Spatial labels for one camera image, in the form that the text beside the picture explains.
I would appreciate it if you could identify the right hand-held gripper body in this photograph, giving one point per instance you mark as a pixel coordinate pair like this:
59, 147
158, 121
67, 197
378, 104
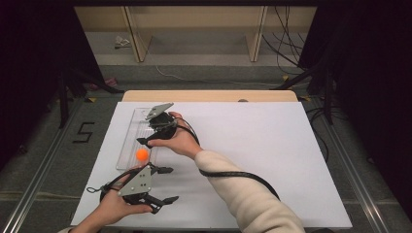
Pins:
162, 124

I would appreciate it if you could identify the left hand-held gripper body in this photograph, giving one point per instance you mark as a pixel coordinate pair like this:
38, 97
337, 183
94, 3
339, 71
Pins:
137, 184

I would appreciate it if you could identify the orange ball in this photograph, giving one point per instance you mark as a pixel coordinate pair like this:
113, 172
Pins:
142, 154

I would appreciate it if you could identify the clear plastic tray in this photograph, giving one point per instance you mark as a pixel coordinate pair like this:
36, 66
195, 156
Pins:
129, 145

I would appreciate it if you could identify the person's right hand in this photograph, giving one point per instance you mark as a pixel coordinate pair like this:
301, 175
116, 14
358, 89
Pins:
181, 142

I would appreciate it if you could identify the person's left hand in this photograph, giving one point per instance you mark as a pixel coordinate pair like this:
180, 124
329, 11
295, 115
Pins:
113, 208

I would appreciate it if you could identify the wooden table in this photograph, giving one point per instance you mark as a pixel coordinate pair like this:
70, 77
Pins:
194, 96

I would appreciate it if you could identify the pink floor object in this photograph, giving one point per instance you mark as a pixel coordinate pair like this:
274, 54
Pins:
108, 82

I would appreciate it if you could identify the yellow tape piece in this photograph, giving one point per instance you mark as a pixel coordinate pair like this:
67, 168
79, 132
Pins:
92, 100
285, 77
305, 98

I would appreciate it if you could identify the white crumpled object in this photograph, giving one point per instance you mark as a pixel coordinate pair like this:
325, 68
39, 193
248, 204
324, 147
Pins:
121, 42

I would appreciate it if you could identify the black stand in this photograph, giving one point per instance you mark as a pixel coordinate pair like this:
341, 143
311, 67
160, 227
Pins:
63, 97
328, 97

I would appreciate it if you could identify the wooden shelf unit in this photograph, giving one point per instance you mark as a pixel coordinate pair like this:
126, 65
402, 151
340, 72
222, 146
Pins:
194, 19

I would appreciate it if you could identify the dark curtain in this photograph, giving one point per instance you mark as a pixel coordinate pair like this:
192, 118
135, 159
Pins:
372, 81
32, 64

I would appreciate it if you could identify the aluminium floor rail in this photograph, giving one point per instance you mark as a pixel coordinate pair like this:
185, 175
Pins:
39, 174
356, 181

